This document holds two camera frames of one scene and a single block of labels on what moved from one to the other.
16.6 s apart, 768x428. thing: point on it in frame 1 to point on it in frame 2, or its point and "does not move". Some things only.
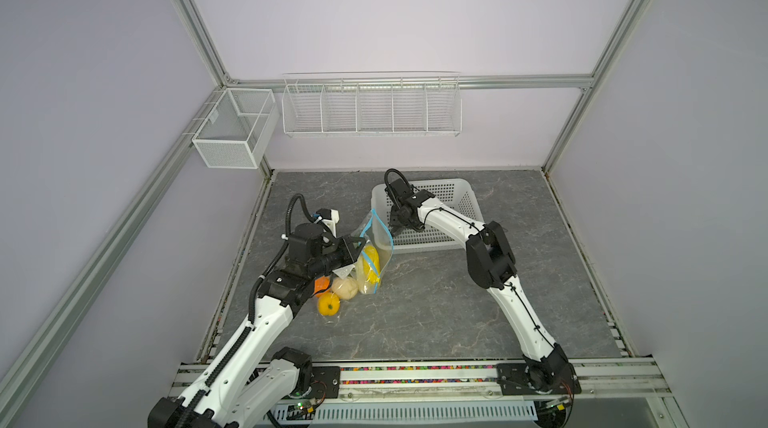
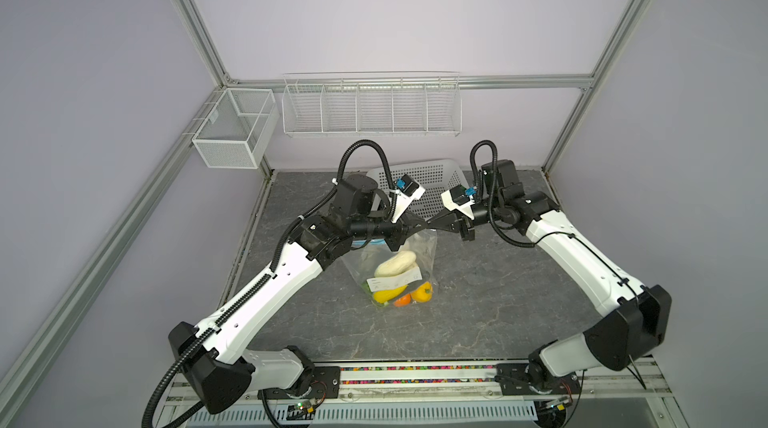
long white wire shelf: x=420 y=103 does not move
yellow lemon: x=328 y=303 to x=423 y=293
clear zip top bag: x=368 y=269 to x=396 y=278
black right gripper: x=393 y=218 to x=451 y=222
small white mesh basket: x=236 y=132 does not move
